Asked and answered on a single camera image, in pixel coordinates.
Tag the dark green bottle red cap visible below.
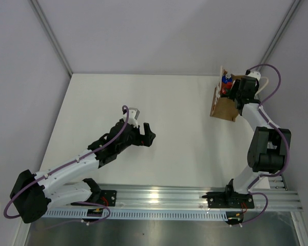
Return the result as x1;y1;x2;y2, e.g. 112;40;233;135
220;83;233;97

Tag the orange bottle blue cap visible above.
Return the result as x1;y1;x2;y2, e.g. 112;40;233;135
222;73;233;84

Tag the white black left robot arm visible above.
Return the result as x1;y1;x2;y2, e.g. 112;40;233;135
10;119;156;223

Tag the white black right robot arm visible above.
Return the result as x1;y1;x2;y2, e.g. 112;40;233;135
147;72;291;208

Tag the watermelon canvas tote bag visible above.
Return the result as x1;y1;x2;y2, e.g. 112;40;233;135
209;65;270;121

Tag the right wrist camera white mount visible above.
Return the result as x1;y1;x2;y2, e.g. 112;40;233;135
245;69;261;82

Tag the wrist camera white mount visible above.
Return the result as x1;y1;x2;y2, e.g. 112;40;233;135
122;106;140;128
245;69;261;82

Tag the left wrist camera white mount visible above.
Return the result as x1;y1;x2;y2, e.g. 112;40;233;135
122;106;140;128

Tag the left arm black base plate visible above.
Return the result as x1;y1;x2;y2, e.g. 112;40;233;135
86;190;117;207

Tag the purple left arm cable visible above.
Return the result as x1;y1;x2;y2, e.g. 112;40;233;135
4;105;130;229

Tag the white slotted cable duct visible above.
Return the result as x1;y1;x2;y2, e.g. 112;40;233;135
43;208;227;221

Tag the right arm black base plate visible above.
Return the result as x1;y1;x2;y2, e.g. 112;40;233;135
202;192;255;209

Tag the aluminium mounting rail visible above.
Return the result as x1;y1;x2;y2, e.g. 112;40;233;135
99;184;303;212

